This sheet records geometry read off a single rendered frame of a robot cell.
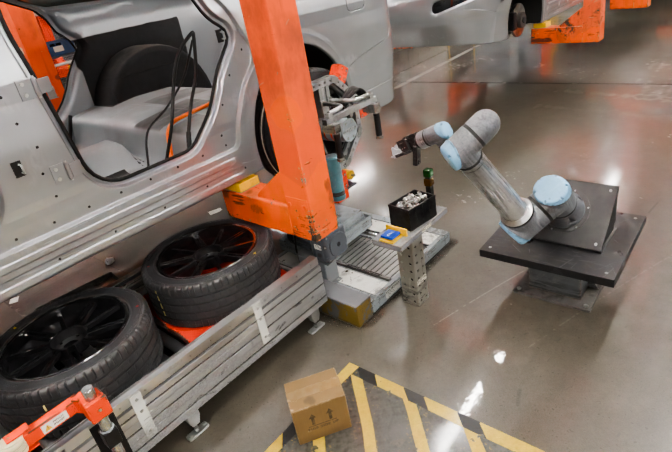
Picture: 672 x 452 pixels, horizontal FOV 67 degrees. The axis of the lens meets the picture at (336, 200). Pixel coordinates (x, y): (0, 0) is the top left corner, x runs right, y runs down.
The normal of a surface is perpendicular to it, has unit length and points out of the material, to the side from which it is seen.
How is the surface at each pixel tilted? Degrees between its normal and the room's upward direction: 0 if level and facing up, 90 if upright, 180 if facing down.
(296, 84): 90
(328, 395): 0
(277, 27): 90
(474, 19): 96
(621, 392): 0
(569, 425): 0
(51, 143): 89
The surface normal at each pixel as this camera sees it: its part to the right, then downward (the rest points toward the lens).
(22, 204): 0.75, 0.18
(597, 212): -0.55, -0.37
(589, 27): -0.65, 0.42
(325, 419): 0.27, 0.37
